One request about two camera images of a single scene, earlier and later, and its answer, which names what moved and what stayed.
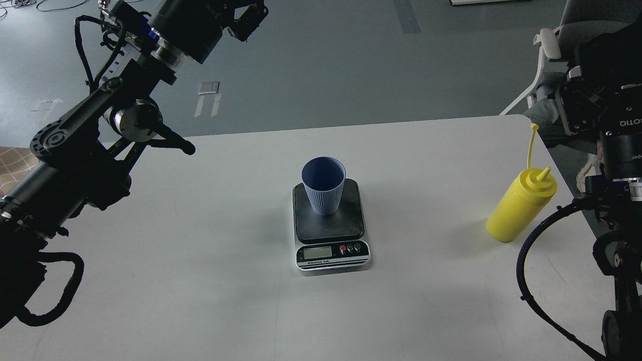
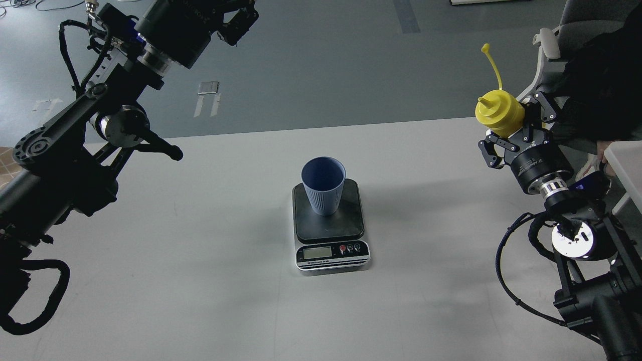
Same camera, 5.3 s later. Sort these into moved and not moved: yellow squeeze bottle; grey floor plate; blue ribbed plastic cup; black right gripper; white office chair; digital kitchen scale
Moved: yellow squeeze bottle; black right gripper
Not moved: white office chair; digital kitchen scale; blue ribbed plastic cup; grey floor plate
